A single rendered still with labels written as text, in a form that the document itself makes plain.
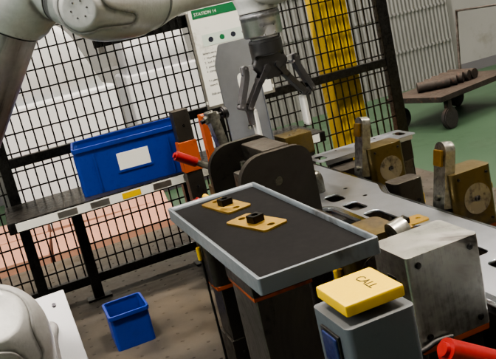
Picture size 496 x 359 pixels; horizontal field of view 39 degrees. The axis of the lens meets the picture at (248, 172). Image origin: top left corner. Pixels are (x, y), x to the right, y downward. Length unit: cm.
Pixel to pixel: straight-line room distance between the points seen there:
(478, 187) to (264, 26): 57
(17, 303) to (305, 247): 60
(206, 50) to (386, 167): 73
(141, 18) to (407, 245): 51
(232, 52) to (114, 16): 86
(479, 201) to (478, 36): 816
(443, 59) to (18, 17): 822
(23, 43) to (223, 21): 107
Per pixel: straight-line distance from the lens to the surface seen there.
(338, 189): 155
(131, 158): 191
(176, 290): 203
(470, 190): 137
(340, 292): 65
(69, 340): 149
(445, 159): 135
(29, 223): 187
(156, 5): 111
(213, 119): 156
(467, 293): 89
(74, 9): 104
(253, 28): 157
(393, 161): 169
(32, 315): 124
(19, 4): 113
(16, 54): 118
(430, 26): 906
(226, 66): 187
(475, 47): 948
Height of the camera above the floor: 142
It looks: 13 degrees down
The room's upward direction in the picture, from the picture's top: 13 degrees counter-clockwise
